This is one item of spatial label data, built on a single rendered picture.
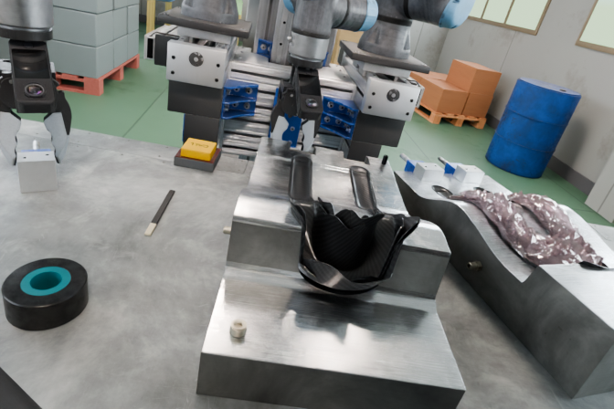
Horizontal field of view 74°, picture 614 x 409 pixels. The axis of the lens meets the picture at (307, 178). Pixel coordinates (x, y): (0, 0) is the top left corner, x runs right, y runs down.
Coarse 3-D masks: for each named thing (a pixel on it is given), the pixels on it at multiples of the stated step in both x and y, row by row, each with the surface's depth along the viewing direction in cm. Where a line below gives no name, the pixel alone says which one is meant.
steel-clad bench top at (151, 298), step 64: (0, 192) 63; (64, 192) 67; (128, 192) 70; (192, 192) 74; (0, 256) 51; (64, 256) 54; (128, 256) 56; (192, 256) 59; (0, 320) 43; (128, 320) 47; (192, 320) 48; (448, 320) 57; (64, 384) 39; (128, 384) 40; (192, 384) 41; (512, 384) 49
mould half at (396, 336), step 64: (256, 192) 53; (320, 192) 66; (384, 192) 71; (256, 256) 48; (448, 256) 48; (256, 320) 42; (320, 320) 44; (384, 320) 46; (256, 384) 40; (320, 384) 40; (384, 384) 40; (448, 384) 40
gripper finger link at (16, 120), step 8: (0, 112) 59; (8, 112) 60; (0, 120) 60; (8, 120) 60; (16, 120) 61; (0, 128) 60; (8, 128) 61; (16, 128) 61; (0, 136) 61; (8, 136) 61; (0, 144) 61; (8, 144) 62; (16, 144) 62; (8, 152) 62; (16, 152) 64; (8, 160) 63
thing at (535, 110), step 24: (528, 96) 346; (552, 96) 334; (576, 96) 336; (504, 120) 369; (528, 120) 348; (552, 120) 341; (504, 144) 367; (528, 144) 353; (552, 144) 353; (504, 168) 369; (528, 168) 361
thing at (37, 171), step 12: (36, 144) 72; (24, 156) 63; (36, 156) 64; (48, 156) 65; (24, 168) 63; (36, 168) 63; (48, 168) 64; (24, 180) 63; (36, 180) 64; (48, 180) 65; (24, 192) 64
